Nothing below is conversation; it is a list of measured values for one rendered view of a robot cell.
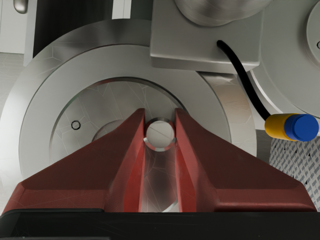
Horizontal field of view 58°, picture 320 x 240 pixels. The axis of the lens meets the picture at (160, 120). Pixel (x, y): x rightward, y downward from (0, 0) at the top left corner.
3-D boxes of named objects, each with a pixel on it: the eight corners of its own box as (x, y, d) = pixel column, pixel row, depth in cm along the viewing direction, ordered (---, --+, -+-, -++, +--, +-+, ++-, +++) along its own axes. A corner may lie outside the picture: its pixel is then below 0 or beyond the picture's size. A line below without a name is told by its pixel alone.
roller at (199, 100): (236, 46, 15) (228, 261, 16) (187, 91, 41) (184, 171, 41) (21, 38, 15) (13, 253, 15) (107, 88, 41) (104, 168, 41)
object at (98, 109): (19, 124, 14) (151, 49, 14) (36, 123, 16) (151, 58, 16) (95, 255, 14) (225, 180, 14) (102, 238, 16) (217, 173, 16)
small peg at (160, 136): (183, 125, 12) (169, 157, 12) (178, 124, 14) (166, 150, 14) (150, 111, 12) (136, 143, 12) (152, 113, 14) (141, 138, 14)
